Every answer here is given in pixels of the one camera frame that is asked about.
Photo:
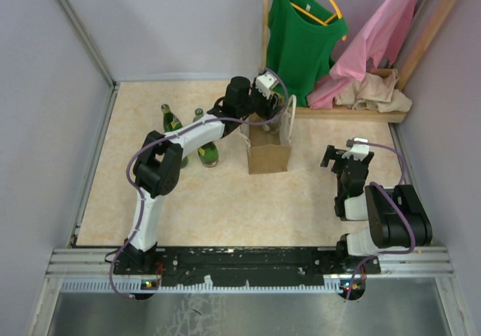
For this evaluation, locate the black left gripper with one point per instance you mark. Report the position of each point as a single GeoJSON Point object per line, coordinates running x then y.
{"type": "Point", "coordinates": [267, 112]}

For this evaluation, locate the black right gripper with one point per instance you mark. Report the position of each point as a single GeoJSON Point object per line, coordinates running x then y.
{"type": "Point", "coordinates": [331, 154]}

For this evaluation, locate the clear glass bottle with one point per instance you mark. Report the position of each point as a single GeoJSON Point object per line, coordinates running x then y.
{"type": "Point", "coordinates": [199, 115]}

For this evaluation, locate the green bottle yellow label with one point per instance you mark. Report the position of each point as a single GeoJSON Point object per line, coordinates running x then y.
{"type": "Point", "coordinates": [170, 121]}

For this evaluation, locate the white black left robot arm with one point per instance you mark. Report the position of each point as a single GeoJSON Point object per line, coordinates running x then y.
{"type": "Point", "coordinates": [154, 170]}

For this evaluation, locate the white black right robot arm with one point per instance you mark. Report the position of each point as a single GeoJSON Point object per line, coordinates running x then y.
{"type": "Point", "coordinates": [397, 221]}

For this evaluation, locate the clear bottle in bag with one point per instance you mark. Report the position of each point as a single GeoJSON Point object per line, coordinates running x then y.
{"type": "Point", "coordinates": [273, 127]}

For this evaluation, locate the brown canvas bag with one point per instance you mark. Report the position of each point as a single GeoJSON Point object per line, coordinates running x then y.
{"type": "Point", "coordinates": [269, 153]}

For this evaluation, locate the beige crumpled cloth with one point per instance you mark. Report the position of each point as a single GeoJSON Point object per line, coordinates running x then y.
{"type": "Point", "coordinates": [377, 91]}

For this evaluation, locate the green tank top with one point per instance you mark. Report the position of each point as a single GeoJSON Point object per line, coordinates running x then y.
{"type": "Point", "coordinates": [299, 48]}

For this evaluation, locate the pink shirt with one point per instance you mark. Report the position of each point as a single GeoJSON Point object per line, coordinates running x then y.
{"type": "Point", "coordinates": [380, 38]}

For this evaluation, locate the yellow clothes hanger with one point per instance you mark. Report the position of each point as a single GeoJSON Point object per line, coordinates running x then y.
{"type": "Point", "coordinates": [318, 21]}

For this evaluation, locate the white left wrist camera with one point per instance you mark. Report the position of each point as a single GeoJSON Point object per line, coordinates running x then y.
{"type": "Point", "coordinates": [265, 83]}

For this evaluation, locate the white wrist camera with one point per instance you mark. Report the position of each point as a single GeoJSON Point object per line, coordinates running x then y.
{"type": "Point", "coordinates": [265, 83]}
{"type": "Point", "coordinates": [358, 149]}

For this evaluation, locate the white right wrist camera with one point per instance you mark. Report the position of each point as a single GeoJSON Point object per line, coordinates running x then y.
{"type": "Point", "coordinates": [358, 149]}

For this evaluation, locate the wooden clothes rack frame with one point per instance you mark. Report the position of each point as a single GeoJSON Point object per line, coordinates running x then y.
{"type": "Point", "coordinates": [423, 42]}

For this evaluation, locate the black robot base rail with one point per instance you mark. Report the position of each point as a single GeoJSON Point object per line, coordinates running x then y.
{"type": "Point", "coordinates": [236, 266]}

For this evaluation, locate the aluminium frame rail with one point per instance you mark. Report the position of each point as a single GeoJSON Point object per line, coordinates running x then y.
{"type": "Point", "coordinates": [88, 269]}

